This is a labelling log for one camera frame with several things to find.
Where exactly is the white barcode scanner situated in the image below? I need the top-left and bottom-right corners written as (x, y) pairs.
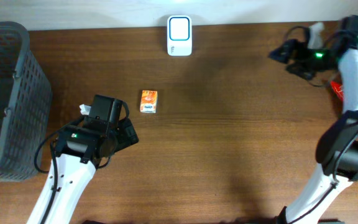
top-left (167, 15), bottom-right (193, 57)

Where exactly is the orange tissue pack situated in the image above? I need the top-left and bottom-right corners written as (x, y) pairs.
top-left (140, 90), bottom-right (158, 113)

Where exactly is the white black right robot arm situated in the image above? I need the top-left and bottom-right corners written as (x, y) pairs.
top-left (268, 15), bottom-right (358, 223)

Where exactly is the red snack packet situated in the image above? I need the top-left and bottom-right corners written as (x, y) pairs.
top-left (331, 81), bottom-right (344, 101)

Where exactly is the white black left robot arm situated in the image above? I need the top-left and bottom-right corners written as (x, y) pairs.
top-left (28, 95), bottom-right (139, 223)

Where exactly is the grey plastic basket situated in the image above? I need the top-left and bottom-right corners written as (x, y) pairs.
top-left (0, 22), bottom-right (52, 182)

